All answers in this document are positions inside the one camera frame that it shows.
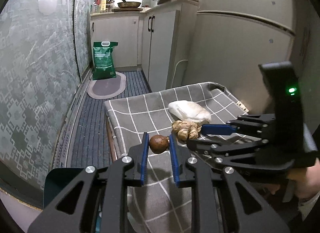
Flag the metal frying pan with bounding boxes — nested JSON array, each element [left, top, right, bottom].
[[117, 0, 142, 8]]

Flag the green rice bag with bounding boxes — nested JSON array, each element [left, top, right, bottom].
[[92, 41, 118, 80]]

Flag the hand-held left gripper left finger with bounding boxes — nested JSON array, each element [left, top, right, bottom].
[[27, 132, 150, 233]]

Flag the beige refrigerator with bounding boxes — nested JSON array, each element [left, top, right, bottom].
[[182, 0, 304, 128]]

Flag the grey oval floor mat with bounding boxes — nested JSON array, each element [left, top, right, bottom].
[[87, 71, 127, 99]]

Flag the ginger root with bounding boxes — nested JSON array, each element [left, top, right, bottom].
[[172, 120, 202, 141]]

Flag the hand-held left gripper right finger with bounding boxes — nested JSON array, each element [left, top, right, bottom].
[[169, 133, 290, 233]]

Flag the person's right hand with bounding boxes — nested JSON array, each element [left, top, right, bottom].
[[292, 158, 320, 200]]

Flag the translucent plastic storage box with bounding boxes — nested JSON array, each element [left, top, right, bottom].
[[105, 108, 120, 163]]

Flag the white cable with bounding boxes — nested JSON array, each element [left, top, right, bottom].
[[171, 59, 189, 88]]

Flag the grey checkered cloth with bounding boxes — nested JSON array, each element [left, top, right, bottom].
[[104, 81, 249, 233]]

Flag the white plastic bag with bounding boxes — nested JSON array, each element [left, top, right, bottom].
[[168, 100, 212, 123]]

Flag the striped grey runner rug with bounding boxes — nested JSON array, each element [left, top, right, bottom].
[[71, 70, 152, 168]]

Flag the brown round fruit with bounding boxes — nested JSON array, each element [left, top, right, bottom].
[[149, 135, 171, 154]]

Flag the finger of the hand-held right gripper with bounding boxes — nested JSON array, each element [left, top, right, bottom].
[[201, 114, 277, 138], [186, 138, 272, 171]]

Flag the dark teal waste bin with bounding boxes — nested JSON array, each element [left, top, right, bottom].
[[43, 168, 100, 233]]

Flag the patterned frosted sliding door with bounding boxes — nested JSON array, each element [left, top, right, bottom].
[[0, 0, 80, 193], [74, 0, 99, 83]]

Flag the white kitchen cabinet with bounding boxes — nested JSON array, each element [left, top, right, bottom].
[[90, 13, 145, 68], [141, 0, 199, 89]]

